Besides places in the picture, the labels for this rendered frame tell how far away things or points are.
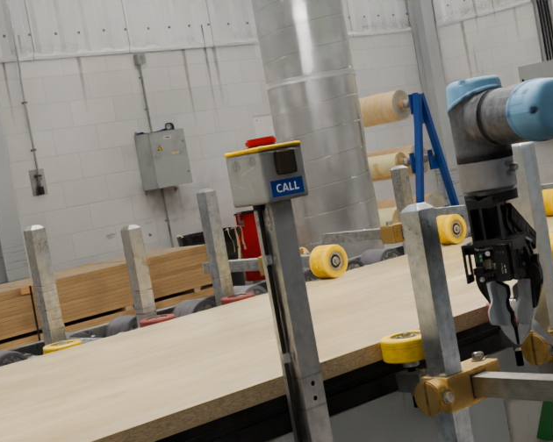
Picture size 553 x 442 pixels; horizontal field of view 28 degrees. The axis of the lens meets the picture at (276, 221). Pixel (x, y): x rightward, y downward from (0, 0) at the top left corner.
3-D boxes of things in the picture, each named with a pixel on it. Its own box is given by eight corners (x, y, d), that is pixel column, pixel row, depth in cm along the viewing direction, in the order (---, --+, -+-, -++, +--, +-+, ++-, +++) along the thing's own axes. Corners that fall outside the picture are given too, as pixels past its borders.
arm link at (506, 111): (596, 67, 137) (538, 80, 146) (526, 78, 132) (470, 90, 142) (606, 130, 137) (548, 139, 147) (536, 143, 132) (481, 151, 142)
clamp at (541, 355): (599, 345, 176) (594, 314, 176) (549, 366, 168) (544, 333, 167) (570, 345, 180) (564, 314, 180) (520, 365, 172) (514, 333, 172)
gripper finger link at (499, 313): (486, 353, 148) (475, 286, 147) (499, 343, 153) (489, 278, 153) (508, 352, 146) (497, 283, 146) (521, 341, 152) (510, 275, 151)
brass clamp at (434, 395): (506, 392, 160) (501, 358, 160) (446, 417, 151) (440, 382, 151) (474, 389, 165) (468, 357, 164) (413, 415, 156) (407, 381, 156)
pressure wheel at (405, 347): (441, 395, 171) (428, 324, 170) (447, 408, 163) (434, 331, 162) (390, 404, 171) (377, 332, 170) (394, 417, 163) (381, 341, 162)
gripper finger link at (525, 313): (508, 352, 146) (497, 283, 146) (521, 341, 152) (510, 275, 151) (531, 350, 145) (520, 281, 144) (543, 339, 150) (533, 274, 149)
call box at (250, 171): (311, 200, 138) (300, 139, 137) (269, 210, 133) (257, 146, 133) (276, 205, 143) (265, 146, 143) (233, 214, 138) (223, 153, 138)
